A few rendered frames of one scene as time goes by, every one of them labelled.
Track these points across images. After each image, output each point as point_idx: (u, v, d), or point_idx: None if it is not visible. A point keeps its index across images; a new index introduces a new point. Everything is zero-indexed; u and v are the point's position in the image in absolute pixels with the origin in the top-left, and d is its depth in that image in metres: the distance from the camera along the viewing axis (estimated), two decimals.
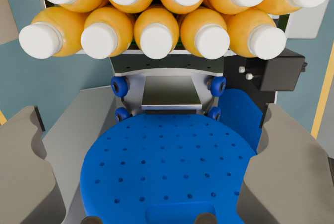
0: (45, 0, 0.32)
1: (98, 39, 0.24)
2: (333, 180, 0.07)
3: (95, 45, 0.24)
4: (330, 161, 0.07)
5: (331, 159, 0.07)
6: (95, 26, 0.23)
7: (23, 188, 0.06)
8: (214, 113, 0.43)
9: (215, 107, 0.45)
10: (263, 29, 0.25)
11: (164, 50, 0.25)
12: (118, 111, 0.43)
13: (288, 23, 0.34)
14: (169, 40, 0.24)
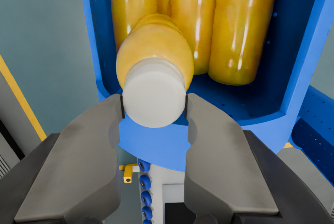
0: None
1: None
2: (251, 148, 0.08)
3: None
4: (245, 133, 0.09)
5: (245, 131, 0.09)
6: None
7: (90, 169, 0.07)
8: None
9: None
10: None
11: (170, 113, 0.12)
12: None
13: None
14: (181, 96, 0.12)
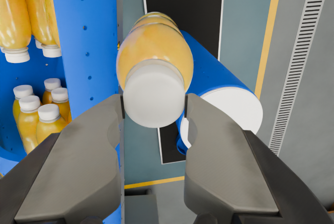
0: None
1: None
2: (251, 148, 0.08)
3: None
4: (245, 133, 0.09)
5: (245, 130, 0.09)
6: None
7: (91, 169, 0.07)
8: None
9: None
10: None
11: None
12: None
13: None
14: None
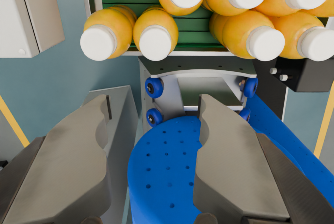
0: (90, 3, 0.32)
1: (157, 41, 0.24)
2: (264, 152, 0.08)
3: (153, 47, 0.24)
4: (258, 136, 0.09)
5: (259, 134, 0.09)
6: (155, 28, 0.24)
7: (80, 171, 0.07)
8: (246, 115, 0.43)
9: (245, 108, 0.45)
10: (317, 31, 0.25)
11: None
12: (151, 112, 0.43)
13: (327, 25, 0.35)
14: None
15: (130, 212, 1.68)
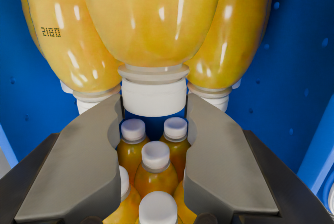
0: None
1: (158, 106, 0.12)
2: (251, 148, 0.08)
3: None
4: (245, 133, 0.09)
5: (245, 131, 0.09)
6: (153, 113, 0.11)
7: (91, 169, 0.07)
8: None
9: None
10: None
11: None
12: None
13: None
14: None
15: None
